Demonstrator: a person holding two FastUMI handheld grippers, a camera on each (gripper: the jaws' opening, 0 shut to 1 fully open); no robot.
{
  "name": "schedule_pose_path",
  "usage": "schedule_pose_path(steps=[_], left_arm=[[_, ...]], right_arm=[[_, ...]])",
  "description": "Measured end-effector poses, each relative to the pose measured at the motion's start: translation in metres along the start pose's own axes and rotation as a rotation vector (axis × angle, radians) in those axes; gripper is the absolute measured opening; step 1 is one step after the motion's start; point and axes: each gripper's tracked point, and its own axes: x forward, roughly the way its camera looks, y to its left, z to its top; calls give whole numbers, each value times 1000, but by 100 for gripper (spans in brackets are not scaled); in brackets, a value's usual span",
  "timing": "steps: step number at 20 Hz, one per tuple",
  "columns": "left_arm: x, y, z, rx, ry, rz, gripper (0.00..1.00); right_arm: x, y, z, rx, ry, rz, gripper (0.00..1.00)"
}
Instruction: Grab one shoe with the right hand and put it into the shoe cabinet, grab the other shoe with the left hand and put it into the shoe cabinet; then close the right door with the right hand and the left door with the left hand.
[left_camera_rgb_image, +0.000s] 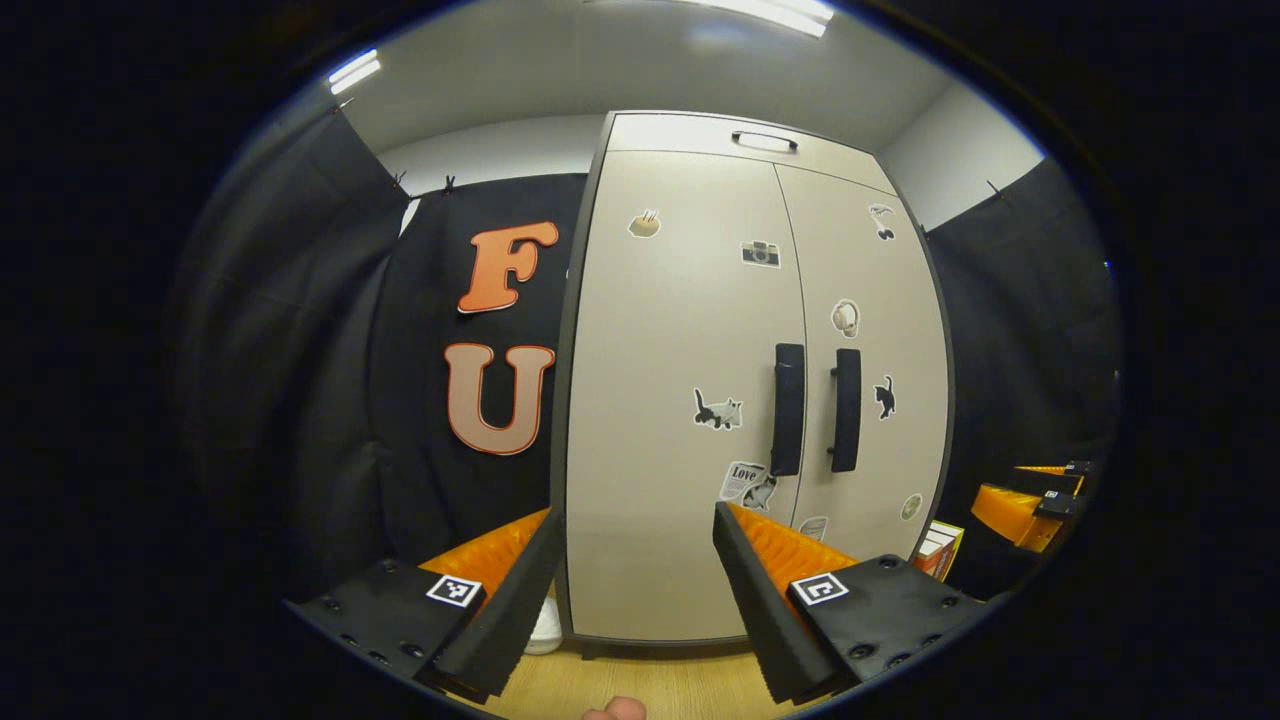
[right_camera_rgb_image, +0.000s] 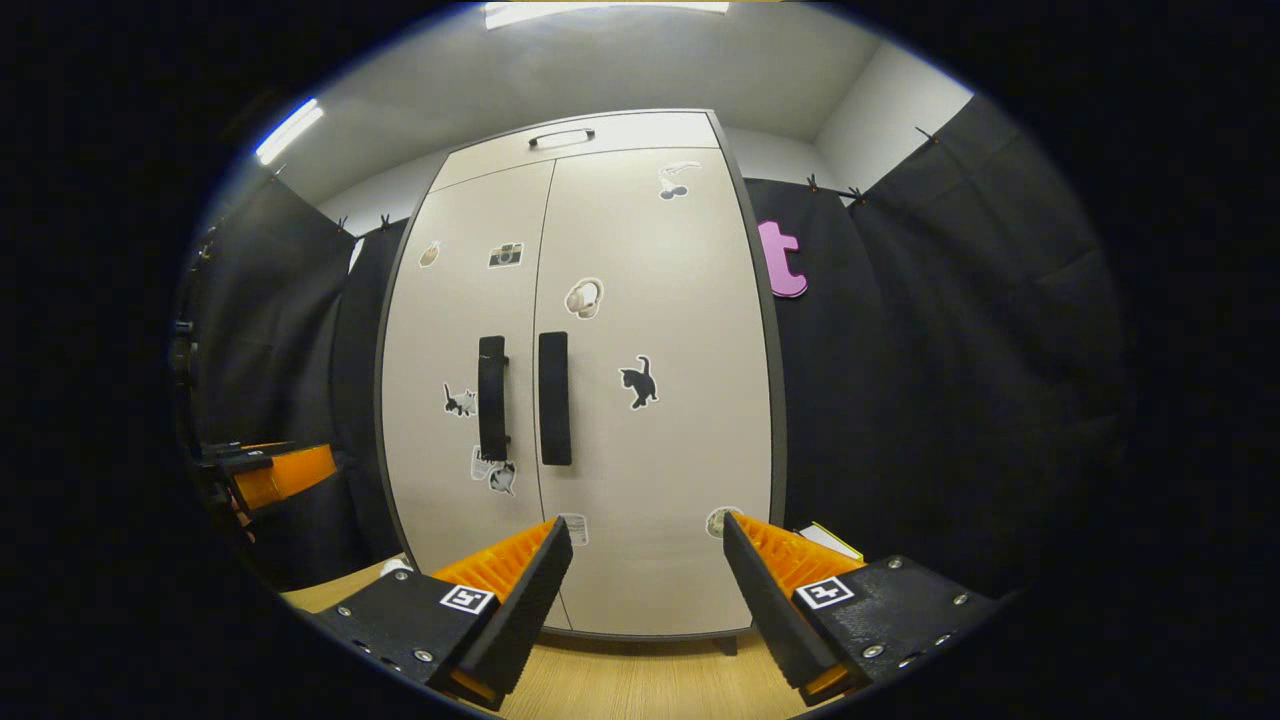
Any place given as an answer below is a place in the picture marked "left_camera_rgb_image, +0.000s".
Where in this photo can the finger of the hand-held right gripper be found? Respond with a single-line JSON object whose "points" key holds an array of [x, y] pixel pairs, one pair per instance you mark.
{"points": [[1075, 468], [1015, 515]]}

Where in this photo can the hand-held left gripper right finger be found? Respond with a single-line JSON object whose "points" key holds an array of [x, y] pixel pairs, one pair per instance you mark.
{"points": [[765, 620]]}

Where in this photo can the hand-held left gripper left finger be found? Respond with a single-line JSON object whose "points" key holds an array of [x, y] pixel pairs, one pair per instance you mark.
{"points": [[515, 620]]}

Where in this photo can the white cabinet door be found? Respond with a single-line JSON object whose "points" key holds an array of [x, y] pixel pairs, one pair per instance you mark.
{"points": [[900, 290], [660, 320]]}

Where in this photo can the white shoe cabinet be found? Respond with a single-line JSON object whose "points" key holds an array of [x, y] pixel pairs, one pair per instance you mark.
{"points": [[680, 135]]}

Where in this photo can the white round object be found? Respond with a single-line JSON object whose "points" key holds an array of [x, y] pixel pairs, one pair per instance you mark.
{"points": [[547, 630]]}

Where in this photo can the yellow book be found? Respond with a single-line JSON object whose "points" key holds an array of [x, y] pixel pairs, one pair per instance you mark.
{"points": [[957, 545]]}

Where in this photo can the black backdrop cloth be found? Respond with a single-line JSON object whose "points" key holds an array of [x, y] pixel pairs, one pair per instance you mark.
{"points": [[1040, 320], [300, 350]]}

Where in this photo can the large ceiling light panel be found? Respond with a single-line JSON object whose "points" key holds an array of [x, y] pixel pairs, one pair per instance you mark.
{"points": [[760, 12]]}

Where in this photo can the small ceiling light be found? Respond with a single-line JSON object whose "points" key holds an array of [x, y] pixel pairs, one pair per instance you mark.
{"points": [[354, 70]]}

